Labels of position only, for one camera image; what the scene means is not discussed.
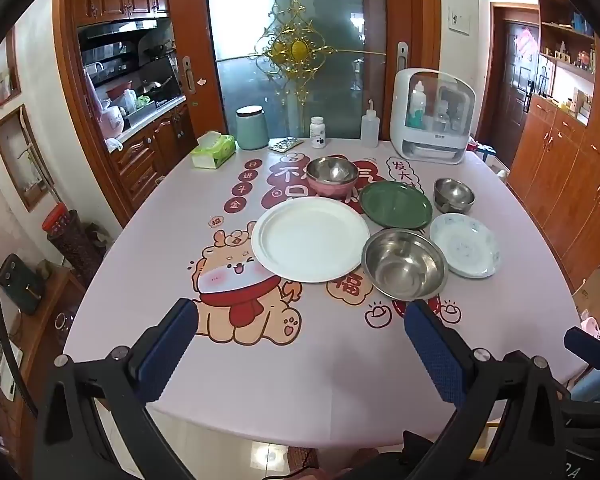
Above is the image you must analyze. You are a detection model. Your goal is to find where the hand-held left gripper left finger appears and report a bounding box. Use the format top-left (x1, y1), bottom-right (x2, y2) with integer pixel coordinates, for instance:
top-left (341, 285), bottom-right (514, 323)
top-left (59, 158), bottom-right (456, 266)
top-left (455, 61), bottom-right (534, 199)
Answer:
top-left (32, 297), bottom-right (201, 480)

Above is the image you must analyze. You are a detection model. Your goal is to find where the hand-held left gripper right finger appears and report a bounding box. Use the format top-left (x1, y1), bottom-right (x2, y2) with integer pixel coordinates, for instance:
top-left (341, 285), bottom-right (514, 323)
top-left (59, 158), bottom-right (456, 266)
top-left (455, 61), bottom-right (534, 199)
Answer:
top-left (404, 299), bottom-right (581, 480)

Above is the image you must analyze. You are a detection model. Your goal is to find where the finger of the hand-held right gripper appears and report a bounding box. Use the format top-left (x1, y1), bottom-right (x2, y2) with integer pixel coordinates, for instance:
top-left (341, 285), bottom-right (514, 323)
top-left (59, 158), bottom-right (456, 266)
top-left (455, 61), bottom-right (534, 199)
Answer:
top-left (564, 326), bottom-right (600, 376)

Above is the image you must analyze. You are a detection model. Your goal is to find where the large steel bowl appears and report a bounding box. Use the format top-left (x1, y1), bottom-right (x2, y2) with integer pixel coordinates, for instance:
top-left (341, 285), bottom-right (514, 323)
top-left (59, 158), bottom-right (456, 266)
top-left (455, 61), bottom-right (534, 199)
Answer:
top-left (361, 228), bottom-right (448, 302)

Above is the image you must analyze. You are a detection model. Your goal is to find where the small white floral plate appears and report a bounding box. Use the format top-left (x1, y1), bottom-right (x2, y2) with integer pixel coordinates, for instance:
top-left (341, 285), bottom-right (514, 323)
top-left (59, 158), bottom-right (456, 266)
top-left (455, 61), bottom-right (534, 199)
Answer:
top-left (429, 212), bottom-right (501, 279)

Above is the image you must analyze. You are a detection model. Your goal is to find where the green plate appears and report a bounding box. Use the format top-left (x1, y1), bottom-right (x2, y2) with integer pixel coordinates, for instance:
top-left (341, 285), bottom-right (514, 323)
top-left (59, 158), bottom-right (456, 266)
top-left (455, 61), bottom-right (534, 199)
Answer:
top-left (358, 180), bottom-right (433, 231)

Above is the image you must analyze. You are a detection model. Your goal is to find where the small steel bowl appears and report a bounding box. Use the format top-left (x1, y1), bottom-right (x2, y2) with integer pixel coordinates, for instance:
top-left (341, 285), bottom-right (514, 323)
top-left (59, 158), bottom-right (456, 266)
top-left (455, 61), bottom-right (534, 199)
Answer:
top-left (433, 177), bottom-right (476, 214)

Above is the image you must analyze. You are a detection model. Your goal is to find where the large white plate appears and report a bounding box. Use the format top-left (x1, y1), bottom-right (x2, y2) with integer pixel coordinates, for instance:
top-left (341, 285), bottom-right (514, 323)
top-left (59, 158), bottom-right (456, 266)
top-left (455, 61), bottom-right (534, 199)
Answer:
top-left (251, 196), bottom-right (371, 283)

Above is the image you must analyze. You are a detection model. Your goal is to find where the pink steel-lined bowl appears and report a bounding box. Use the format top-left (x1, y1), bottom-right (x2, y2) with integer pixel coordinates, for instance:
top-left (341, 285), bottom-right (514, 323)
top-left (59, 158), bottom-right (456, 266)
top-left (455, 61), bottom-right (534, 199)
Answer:
top-left (306, 156), bottom-right (359, 199)

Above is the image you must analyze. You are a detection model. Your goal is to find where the dark patterned bin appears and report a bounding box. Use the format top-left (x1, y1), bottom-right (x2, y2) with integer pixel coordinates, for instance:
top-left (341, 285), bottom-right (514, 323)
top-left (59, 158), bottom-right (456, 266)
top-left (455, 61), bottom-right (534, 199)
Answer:
top-left (47, 210), bottom-right (103, 281)

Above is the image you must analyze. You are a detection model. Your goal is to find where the red basket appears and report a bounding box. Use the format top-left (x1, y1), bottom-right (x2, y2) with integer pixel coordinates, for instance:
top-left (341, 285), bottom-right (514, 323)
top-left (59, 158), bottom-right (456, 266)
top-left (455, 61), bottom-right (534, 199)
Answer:
top-left (42, 203), bottom-right (68, 233)

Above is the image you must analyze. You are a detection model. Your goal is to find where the wooden lower kitchen cabinet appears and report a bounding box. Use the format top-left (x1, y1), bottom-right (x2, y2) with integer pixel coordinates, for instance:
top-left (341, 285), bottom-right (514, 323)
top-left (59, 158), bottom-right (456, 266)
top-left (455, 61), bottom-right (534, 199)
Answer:
top-left (107, 105), bottom-right (196, 211)

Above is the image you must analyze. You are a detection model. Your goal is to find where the green tissue pack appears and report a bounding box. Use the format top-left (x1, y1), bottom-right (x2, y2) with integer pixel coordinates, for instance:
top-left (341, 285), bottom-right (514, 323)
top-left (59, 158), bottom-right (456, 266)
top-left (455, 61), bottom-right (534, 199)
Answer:
top-left (190, 130), bottom-right (237, 169)

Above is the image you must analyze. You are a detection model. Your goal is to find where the white bottle steriliser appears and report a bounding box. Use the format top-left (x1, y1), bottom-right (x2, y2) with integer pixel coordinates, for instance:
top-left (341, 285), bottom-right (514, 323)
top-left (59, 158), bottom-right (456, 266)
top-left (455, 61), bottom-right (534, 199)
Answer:
top-left (390, 68), bottom-right (477, 163)

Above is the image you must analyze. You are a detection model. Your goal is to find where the clear squeeze bottle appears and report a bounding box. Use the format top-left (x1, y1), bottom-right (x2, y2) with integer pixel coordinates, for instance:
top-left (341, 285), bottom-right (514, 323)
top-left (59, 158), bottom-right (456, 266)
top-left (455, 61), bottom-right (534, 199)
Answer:
top-left (360, 100), bottom-right (379, 148)

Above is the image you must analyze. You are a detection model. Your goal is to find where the pink kettle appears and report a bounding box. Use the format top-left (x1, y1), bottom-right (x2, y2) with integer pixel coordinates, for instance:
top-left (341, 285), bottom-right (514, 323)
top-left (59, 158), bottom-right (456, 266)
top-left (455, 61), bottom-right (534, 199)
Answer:
top-left (100, 105), bottom-right (126, 138)

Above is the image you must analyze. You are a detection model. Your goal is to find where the mint green canister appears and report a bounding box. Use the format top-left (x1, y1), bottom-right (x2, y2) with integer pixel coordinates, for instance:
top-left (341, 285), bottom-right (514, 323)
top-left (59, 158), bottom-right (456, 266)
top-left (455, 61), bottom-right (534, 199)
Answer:
top-left (236, 105), bottom-right (270, 151)

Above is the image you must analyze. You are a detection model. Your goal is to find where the white bottle teal base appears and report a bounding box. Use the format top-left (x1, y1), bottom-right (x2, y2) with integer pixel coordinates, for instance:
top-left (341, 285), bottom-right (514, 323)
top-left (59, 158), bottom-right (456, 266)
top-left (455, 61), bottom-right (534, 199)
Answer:
top-left (409, 80), bottom-right (427, 128)

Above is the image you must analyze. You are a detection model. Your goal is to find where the dark brown entrance door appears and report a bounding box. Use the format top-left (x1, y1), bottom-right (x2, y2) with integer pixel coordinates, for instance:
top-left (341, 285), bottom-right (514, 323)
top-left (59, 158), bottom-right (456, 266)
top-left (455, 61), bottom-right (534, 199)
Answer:
top-left (500, 17), bottom-right (538, 151)

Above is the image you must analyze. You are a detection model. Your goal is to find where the wooden display shelf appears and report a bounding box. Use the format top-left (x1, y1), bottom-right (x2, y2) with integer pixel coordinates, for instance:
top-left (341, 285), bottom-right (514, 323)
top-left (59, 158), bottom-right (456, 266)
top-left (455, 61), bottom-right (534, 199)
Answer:
top-left (537, 0), bottom-right (600, 126)

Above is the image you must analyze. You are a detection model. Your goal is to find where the frosted glass door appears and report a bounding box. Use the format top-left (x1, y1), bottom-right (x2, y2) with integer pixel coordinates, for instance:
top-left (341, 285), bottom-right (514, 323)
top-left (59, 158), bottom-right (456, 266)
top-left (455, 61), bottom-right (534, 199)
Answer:
top-left (203, 0), bottom-right (388, 141)

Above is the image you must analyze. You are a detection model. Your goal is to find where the tall wooden cabinet wall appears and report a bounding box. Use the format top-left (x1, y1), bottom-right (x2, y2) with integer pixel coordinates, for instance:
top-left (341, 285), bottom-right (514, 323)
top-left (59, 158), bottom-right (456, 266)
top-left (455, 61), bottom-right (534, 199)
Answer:
top-left (507, 95), bottom-right (600, 286)

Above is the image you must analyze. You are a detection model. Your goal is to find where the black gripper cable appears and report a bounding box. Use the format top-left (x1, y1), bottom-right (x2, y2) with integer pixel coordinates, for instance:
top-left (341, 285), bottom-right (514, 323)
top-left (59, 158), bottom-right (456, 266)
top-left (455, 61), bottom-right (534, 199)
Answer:
top-left (0, 215), bottom-right (26, 411)

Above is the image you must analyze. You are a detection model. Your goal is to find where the large wooden wall niche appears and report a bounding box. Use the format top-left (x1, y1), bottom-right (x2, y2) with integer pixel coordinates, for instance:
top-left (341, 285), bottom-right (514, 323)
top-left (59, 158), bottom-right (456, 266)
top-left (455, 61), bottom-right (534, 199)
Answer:
top-left (0, 105), bottom-right (48, 211)

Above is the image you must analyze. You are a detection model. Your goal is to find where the small wooden wall niche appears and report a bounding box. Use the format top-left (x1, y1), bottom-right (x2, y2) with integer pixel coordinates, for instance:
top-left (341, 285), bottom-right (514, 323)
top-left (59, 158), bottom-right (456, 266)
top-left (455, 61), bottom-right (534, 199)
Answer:
top-left (0, 25), bottom-right (21, 113)

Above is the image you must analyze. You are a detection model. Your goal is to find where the white light switch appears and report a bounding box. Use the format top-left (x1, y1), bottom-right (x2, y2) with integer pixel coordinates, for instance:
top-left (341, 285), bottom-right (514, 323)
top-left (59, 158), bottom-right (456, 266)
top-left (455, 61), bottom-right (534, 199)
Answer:
top-left (448, 7), bottom-right (471, 36)

